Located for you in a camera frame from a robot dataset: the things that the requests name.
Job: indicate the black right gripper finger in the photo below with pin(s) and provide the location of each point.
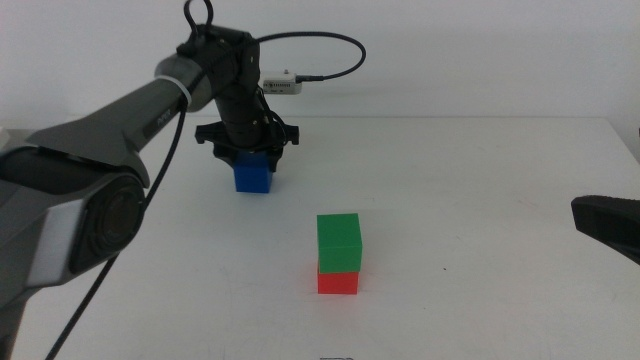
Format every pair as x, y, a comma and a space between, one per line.
610, 220

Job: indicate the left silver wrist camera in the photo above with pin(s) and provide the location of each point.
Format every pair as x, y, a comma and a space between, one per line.
282, 86

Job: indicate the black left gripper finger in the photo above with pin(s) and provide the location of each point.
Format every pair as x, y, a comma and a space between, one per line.
226, 157
276, 160

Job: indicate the green cube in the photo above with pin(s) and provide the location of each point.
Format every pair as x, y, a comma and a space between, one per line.
339, 242

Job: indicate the blue cube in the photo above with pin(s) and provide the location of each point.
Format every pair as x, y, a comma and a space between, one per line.
253, 175

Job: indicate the red cube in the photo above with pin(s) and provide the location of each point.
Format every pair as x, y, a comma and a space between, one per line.
338, 284

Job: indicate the left grey black robot arm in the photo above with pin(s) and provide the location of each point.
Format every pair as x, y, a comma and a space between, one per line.
100, 130

